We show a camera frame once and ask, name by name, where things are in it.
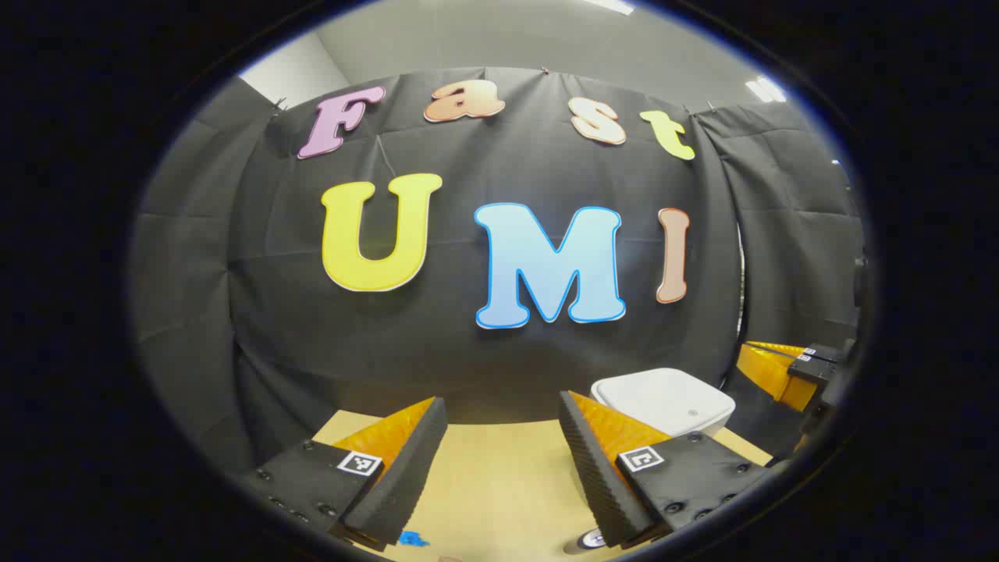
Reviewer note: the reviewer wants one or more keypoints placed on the black backdrop cloth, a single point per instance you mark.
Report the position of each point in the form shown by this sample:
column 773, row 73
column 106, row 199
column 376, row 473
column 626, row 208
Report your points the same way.
column 468, row 359

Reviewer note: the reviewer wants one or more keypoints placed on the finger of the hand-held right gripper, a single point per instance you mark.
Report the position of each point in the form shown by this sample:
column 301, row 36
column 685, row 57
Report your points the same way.
column 812, row 353
column 769, row 375

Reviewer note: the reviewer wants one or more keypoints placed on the ceiling light panel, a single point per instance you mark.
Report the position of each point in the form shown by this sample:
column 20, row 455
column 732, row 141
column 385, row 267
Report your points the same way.
column 766, row 90

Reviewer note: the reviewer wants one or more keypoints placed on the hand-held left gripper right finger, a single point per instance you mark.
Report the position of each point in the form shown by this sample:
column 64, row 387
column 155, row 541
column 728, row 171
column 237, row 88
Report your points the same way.
column 597, row 484

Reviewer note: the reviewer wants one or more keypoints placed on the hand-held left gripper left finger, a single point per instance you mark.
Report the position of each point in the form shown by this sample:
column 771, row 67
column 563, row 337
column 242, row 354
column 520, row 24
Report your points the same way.
column 410, row 476

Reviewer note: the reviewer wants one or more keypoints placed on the dark blue pop can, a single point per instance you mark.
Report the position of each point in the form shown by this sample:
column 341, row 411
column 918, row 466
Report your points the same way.
column 591, row 539

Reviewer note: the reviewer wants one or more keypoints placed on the blue paper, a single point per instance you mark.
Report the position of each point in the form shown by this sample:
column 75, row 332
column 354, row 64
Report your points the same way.
column 412, row 538

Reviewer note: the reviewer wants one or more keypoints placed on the white desktop garbage bin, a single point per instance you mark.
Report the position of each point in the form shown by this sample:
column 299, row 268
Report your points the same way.
column 663, row 398

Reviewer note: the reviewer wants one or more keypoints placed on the light wooden desktop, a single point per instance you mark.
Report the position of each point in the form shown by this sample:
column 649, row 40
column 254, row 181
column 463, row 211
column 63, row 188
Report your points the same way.
column 499, row 484

